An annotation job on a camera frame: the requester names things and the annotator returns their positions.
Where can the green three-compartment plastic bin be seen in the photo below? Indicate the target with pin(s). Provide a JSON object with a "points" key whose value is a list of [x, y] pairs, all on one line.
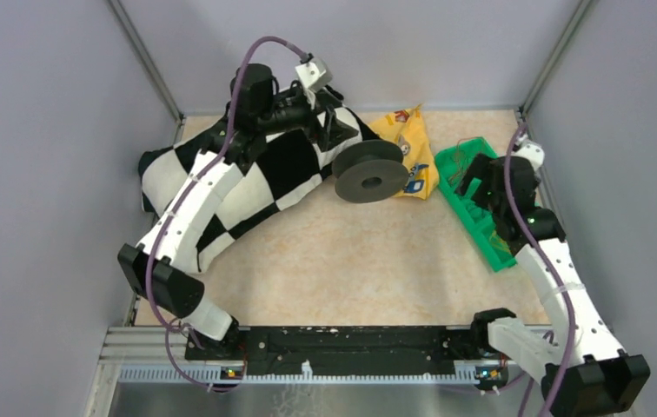
{"points": [[478, 222]]}

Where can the grey plastic cable spool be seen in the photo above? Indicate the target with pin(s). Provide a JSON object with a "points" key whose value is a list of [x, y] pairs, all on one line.
{"points": [[369, 171]]}

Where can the yellow cartoon print cloth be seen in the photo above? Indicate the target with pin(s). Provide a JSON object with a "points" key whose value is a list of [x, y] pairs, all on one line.
{"points": [[407, 129]]}

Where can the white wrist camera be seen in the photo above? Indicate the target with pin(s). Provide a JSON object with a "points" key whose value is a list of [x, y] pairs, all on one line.
{"points": [[531, 151], [313, 75]]}

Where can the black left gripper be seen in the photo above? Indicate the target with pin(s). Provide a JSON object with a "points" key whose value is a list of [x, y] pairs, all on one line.
{"points": [[334, 132]]}

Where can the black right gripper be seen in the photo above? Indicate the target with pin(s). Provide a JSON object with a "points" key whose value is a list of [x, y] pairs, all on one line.
{"points": [[481, 165]]}

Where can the aluminium front rail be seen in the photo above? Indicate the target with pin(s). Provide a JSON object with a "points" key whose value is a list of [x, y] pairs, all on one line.
{"points": [[154, 355]]}

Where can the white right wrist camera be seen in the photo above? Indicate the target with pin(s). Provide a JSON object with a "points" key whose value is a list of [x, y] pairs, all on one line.
{"points": [[531, 151]]}

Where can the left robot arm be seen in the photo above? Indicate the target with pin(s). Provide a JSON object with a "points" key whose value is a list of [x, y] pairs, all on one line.
{"points": [[155, 266]]}

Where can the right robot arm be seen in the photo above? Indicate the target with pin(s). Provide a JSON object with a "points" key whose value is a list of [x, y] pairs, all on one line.
{"points": [[586, 371]]}

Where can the black white checkered pillow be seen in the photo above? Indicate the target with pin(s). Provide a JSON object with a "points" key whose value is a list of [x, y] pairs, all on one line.
{"points": [[290, 168]]}

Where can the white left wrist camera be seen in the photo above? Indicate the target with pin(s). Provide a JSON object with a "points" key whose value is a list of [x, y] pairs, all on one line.
{"points": [[313, 75]]}

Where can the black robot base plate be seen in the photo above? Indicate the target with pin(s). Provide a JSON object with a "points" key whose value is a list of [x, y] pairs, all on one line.
{"points": [[373, 351]]}

